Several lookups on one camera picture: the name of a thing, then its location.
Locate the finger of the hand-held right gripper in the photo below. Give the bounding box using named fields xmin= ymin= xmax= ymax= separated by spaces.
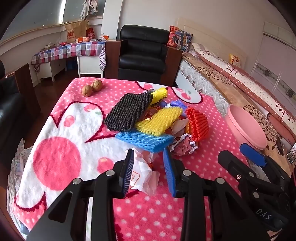
xmin=239 ymin=143 xmax=292 ymax=184
xmin=217 ymin=150 xmax=285 ymax=195

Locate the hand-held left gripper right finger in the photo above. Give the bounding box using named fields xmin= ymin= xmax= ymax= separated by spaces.
xmin=162 ymin=148 xmax=271 ymax=241

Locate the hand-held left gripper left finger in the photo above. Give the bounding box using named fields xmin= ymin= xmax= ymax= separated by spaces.
xmin=26 ymin=148 xmax=135 ymax=241

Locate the white plastic wrapper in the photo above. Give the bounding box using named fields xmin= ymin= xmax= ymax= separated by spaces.
xmin=125 ymin=148 xmax=160 ymax=196

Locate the paper ball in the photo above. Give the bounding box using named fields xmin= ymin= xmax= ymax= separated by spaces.
xmin=170 ymin=134 xmax=199 ymax=156

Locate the pink plastic bin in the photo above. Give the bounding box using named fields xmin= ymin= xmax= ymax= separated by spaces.
xmin=225 ymin=104 xmax=268 ymax=151

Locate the blue foam net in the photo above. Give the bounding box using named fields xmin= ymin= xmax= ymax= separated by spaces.
xmin=115 ymin=131 xmax=174 ymax=153

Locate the yellow foam net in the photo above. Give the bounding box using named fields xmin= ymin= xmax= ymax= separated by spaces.
xmin=135 ymin=107 xmax=183 ymax=137
xmin=148 ymin=88 xmax=168 ymax=106

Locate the red foam net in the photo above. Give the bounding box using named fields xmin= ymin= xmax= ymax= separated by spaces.
xmin=185 ymin=107 xmax=210 ymax=142

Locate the black foam net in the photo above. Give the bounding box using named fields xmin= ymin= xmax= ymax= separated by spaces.
xmin=103 ymin=93 xmax=153 ymax=131

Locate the red snack wrapper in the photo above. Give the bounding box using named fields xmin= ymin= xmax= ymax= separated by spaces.
xmin=139 ymin=105 xmax=167 ymax=123

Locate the purple foam net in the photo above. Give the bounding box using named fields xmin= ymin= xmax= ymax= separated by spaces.
xmin=170 ymin=99 xmax=187 ymax=112

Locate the pink polka dot blanket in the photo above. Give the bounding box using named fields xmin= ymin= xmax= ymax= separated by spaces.
xmin=10 ymin=77 xmax=250 ymax=241

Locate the white and pink floral quilt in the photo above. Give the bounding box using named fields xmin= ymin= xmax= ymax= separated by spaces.
xmin=192 ymin=42 xmax=296 ymax=135

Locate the brown leaf print bedspread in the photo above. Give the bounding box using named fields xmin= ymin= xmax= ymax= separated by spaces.
xmin=185 ymin=54 xmax=295 ymax=163

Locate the brown walnut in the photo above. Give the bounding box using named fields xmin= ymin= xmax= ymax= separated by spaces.
xmin=81 ymin=85 xmax=93 ymax=97
xmin=91 ymin=79 xmax=103 ymax=91

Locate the white bed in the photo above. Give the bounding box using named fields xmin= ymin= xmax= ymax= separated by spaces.
xmin=176 ymin=17 xmax=296 ymax=176

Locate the yellow pillow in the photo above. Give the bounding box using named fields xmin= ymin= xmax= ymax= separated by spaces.
xmin=229 ymin=54 xmax=241 ymax=68

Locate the white wardrobe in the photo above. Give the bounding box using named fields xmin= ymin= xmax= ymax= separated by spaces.
xmin=251 ymin=22 xmax=296 ymax=105

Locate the white printed table cover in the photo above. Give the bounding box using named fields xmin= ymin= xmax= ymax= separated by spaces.
xmin=6 ymin=138 xmax=33 ymax=232

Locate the black leather armchair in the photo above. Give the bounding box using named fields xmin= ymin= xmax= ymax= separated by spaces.
xmin=105 ymin=25 xmax=183 ymax=87

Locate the white desk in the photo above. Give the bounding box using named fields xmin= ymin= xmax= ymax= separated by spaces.
xmin=38 ymin=56 xmax=103 ymax=81

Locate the black leather sofa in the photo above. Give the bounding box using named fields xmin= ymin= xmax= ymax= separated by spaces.
xmin=0 ymin=60 xmax=41 ymax=167

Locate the colourful printed cushion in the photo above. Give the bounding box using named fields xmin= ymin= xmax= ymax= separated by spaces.
xmin=166 ymin=25 xmax=193 ymax=52

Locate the checkered tablecloth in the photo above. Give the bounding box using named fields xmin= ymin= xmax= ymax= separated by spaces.
xmin=31 ymin=40 xmax=107 ymax=71

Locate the brown paper bag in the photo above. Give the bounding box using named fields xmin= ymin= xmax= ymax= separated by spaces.
xmin=65 ymin=20 xmax=89 ymax=43

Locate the pale pink hanging garment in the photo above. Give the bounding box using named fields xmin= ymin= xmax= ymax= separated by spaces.
xmin=87 ymin=0 xmax=99 ymax=14

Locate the large window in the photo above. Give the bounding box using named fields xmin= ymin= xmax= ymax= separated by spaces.
xmin=0 ymin=0 xmax=104 ymax=43

